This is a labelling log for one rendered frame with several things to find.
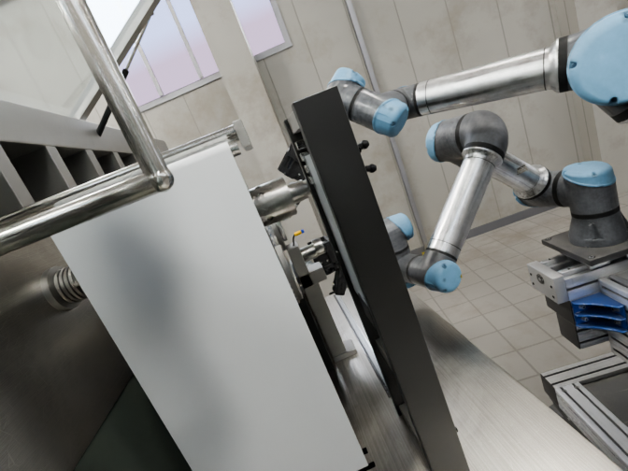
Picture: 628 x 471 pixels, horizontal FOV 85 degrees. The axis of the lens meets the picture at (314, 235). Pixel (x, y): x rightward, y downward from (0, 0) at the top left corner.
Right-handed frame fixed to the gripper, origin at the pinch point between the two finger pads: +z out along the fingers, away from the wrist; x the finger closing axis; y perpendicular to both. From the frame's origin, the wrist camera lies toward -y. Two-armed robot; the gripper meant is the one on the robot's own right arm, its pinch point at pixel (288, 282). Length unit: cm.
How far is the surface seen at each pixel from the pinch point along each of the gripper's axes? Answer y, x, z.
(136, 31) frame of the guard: 71, -12, 10
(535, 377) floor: -109, -46, -88
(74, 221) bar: 31, 62, 7
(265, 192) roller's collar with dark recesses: 26.4, 33.5, -4.5
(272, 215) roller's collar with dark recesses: 22.8, 33.9, -4.1
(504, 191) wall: -75, -216, -210
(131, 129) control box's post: 35, 62, 1
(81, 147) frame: 49, -2, 31
